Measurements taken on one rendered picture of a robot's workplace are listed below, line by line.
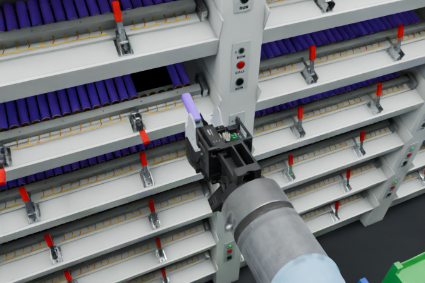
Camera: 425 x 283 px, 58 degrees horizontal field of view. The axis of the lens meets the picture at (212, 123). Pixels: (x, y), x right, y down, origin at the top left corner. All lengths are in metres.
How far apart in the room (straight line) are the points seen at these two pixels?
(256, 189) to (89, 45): 0.41
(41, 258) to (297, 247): 0.81
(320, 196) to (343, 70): 0.56
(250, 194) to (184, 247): 0.81
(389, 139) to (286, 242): 1.03
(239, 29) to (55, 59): 0.34
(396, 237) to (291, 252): 1.42
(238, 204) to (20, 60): 0.45
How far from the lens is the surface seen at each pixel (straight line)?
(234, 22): 0.76
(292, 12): 0.85
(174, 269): 1.45
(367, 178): 1.56
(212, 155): 0.56
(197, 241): 1.30
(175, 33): 0.76
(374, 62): 1.11
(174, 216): 1.13
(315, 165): 1.29
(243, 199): 0.50
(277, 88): 0.94
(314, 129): 1.13
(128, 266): 1.29
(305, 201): 1.43
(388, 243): 1.84
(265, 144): 1.06
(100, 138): 0.84
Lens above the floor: 1.45
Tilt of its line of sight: 42 degrees down
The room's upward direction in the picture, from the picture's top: straight up
